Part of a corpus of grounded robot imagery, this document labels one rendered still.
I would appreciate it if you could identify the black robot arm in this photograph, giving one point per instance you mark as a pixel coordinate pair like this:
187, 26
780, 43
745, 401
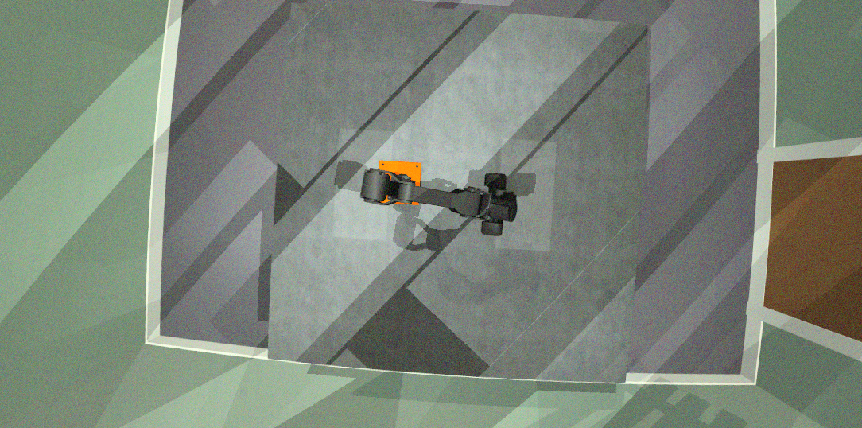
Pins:
468, 202

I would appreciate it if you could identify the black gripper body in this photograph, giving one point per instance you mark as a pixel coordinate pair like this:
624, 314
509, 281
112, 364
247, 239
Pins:
493, 180

